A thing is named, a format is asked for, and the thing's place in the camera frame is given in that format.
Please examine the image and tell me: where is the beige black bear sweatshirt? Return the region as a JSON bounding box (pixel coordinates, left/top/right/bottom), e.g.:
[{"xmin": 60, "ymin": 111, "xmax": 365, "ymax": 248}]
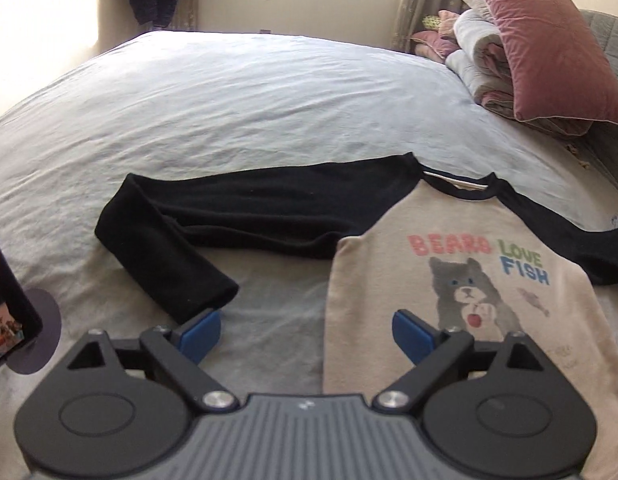
[{"xmin": 96, "ymin": 154, "xmax": 618, "ymax": 479}]

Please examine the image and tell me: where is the round phone stand base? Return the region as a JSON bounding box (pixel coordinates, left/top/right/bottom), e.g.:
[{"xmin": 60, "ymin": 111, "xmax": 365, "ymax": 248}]
[{"xmin": 6, "ymin": 288, "xmax": 62, "ymax": 375}]

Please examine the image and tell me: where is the smartphone on stand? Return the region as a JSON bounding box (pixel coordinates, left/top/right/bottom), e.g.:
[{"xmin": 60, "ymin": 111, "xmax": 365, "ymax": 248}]
[{"xmin": 0, "ymin": 248, "xmax": 41, "ymax": 366}]

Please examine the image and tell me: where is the grey quilted headboard cover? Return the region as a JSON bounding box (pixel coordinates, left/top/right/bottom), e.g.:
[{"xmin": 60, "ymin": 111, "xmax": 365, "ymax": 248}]
[{"xmin": 580, "ymin": 10, "xmax": 618, "ymax": 188}]

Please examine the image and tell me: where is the folded grey pink quilt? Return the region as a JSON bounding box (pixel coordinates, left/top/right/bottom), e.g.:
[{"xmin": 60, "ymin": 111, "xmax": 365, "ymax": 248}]
[{"xmin": 446, "ymin": 0, "xmax": 595, "ymax": 139}]

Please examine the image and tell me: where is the pink velvet pillow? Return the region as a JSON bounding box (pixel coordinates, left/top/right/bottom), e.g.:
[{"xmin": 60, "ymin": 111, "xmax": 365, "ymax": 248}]
[{"xmin": 484, "ymin": 0, "xmax": 601, "ymax": 112}]

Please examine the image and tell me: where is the small pink pillow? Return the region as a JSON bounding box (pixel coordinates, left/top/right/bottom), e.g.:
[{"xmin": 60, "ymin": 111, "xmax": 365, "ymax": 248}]
[{"xmin": 411, "ymin": 10, "xmax": 460, "ymax": 64}]

